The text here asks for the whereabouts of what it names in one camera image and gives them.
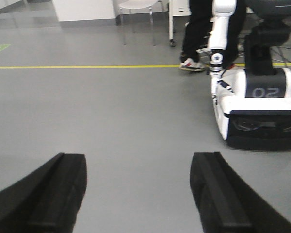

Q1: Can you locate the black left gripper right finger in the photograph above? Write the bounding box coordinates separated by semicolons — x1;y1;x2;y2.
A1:
190;152;291;233

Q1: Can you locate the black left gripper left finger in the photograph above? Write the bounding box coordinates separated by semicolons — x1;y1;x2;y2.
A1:
0;153;87;233

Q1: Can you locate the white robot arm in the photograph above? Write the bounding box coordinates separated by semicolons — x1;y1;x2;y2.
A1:
0;0;291;233

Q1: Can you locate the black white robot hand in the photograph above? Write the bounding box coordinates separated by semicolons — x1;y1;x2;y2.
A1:
209;70;234;104

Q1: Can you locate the white robot wheeled base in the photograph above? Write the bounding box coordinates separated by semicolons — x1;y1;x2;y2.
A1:
213;68;291;150

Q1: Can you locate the person in black clothes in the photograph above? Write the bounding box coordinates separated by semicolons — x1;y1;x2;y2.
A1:
179;0;247;72

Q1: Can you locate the white table with wheels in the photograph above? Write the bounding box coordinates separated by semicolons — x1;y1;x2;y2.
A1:
167;0;191;47

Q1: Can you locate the white chair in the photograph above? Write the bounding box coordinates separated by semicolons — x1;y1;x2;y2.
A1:
117;0;166;46

